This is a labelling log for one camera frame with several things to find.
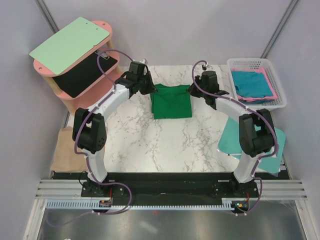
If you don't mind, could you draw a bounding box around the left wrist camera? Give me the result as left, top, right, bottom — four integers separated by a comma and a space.
128, 58, 149, 76

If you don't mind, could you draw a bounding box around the light green board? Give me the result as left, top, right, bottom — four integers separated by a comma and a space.
29, 17, 113, 77

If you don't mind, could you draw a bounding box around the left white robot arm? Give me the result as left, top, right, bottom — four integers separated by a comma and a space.
72, 68, 157, 197

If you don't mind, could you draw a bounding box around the green t shirt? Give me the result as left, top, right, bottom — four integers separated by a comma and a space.
150, 84, 192, 120

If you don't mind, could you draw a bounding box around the pink t shirt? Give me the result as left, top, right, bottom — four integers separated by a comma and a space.
231, 67, 278, 104

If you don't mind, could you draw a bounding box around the black clipboard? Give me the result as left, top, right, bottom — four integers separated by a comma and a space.
53, 52, 118, 99

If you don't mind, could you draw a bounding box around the teal cutting board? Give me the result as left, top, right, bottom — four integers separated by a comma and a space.
218, 117, 286, 174

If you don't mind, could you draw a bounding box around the beige folded t shirt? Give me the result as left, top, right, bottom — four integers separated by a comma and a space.
50, 126, 88, 173

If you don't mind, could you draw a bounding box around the blue t shirt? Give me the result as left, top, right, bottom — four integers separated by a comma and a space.
231, 71, 274, 98

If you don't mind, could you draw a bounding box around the white slotted cable duct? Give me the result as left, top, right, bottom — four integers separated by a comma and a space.
46, 199, 242, 211

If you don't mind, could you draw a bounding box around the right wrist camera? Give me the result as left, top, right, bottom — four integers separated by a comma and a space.
200, 64, 229, 96

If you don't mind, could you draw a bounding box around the aluminium rail frame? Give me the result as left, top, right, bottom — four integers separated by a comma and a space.
24, 179, 318, 240

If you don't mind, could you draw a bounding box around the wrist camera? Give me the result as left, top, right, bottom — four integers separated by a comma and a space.
200, 64, 229, 96
128, 58, 149, 76

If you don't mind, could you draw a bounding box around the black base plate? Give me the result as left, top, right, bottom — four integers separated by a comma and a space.
53, 172, 292, 206

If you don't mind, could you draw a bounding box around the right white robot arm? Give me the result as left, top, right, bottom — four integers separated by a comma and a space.
192, 76, 279, 197

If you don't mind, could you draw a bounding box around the white plastic basket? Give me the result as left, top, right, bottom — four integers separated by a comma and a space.
227, 58, 287, 111

